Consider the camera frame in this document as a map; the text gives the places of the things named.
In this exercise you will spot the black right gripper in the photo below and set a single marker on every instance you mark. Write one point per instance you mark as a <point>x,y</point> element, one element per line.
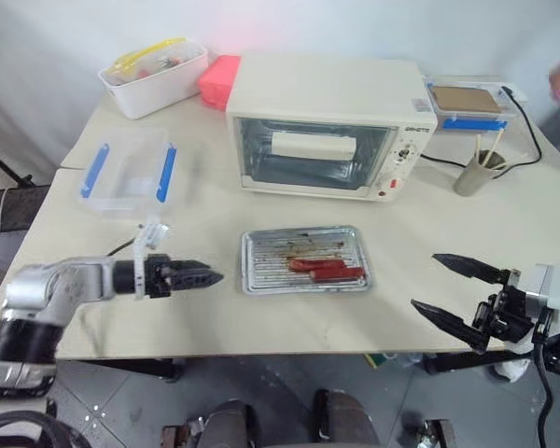
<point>506,312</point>

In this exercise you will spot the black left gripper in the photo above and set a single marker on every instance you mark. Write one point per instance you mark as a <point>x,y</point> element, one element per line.
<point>158,275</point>

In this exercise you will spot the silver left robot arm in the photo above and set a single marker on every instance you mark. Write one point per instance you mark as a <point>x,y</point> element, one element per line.
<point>42,298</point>

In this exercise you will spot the silver metal baking tray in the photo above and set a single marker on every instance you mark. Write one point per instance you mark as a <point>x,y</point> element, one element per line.
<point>270,275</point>

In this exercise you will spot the red sausage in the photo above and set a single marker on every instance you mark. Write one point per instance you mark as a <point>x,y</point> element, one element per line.
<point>315,264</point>
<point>338,274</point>

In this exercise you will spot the oven dial knob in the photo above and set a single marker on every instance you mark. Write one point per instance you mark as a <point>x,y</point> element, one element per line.
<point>405,153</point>

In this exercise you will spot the cream white toaster oven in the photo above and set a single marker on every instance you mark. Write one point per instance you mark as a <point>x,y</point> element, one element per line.
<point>326,88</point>

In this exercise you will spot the white shoe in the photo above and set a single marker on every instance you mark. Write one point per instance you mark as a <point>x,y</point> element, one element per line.
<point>508,369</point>

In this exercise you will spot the green yellow sponge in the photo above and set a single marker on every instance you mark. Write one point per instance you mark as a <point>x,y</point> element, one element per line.
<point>375,361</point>

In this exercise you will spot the empty clear container blue clasps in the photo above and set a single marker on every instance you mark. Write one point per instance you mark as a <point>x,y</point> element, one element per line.
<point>121,186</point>

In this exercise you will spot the grey cup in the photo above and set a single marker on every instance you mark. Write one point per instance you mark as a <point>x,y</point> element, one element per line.
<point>471,179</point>

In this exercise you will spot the wooden chopstick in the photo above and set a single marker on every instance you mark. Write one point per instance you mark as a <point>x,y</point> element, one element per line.
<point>495,144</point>
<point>478,147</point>

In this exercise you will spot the dark rounded shape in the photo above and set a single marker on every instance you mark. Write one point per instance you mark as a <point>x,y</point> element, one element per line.
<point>345,420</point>
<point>226,424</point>

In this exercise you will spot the clear lidded container blue clasps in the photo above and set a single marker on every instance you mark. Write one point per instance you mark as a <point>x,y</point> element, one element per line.
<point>466,122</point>

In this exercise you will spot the white plastic storage bin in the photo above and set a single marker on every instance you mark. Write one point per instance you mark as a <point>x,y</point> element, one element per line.
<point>154,95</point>

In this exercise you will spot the black box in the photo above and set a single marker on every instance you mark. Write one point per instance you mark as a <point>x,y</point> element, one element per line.
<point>14,207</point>

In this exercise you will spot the brown cardboard sheet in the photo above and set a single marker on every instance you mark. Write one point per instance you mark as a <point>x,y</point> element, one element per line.
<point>466,99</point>

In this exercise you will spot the pink plastic box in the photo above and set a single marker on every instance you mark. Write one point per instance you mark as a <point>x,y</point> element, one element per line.
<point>217,79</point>

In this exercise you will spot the black tripod stand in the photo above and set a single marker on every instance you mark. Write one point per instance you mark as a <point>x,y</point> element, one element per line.
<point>4,165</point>

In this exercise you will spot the yellow zip plastic bag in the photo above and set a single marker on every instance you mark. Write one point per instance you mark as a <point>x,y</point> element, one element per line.
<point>144,52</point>

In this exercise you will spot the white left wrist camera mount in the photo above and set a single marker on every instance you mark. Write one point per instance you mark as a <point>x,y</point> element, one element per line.
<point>141,252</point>

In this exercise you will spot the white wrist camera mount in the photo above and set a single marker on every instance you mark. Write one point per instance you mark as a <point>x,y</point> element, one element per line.
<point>548,289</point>
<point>141,252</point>

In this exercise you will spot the black table frame bar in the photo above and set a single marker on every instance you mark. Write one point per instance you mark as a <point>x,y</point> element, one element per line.
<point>140,368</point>
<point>471,361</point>

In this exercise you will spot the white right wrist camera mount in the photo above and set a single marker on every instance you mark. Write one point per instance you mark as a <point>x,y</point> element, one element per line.
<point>548,289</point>

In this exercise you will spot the red oven switch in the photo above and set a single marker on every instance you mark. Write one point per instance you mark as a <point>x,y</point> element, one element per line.
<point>392,183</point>

